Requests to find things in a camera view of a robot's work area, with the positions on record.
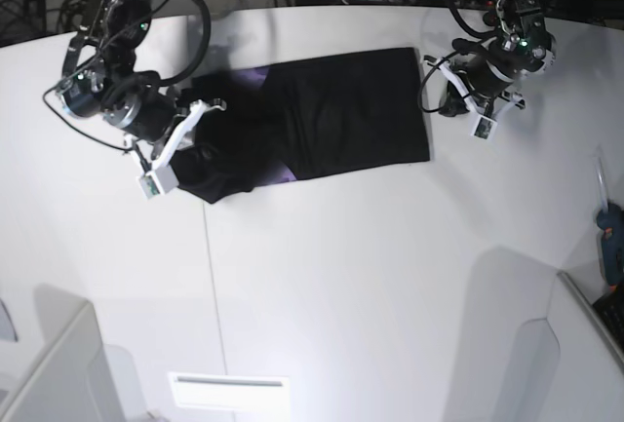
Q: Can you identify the image-left white wrist camera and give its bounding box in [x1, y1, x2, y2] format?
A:
[137, 166, 179, 200]

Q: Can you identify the white partition panel left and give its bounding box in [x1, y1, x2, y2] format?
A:
[1, 301, 126, 421]

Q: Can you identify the blue glue gun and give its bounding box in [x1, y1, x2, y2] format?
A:
[594, 147, 623, 287]

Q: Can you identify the white partition panel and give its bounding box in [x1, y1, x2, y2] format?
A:
[1, 301, 126, 421]
[497, 273, 623, 421]

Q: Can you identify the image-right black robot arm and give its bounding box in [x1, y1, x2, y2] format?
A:
[417, 0, 556, 122]

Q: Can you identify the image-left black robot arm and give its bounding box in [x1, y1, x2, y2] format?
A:
[49, 0, 227, 197]

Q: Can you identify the white partition panel right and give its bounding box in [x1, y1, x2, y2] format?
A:
[497, 273, 623, 421]

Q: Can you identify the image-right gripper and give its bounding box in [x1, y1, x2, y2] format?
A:
[422, 49, 527, 120]

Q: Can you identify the black keyboard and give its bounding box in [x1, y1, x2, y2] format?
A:
[593, 288, 624, 348]

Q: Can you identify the black T-shirt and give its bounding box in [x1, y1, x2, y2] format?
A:
[179, 48, 430, 204]

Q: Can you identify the image-right white wrist camera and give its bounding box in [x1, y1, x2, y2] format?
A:
[471, 114, 498, 140]

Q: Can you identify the coiled black cable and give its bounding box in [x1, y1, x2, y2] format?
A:
[54, 0, 98, 36]

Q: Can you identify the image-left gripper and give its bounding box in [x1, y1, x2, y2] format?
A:
[101, 88, 227, 183]

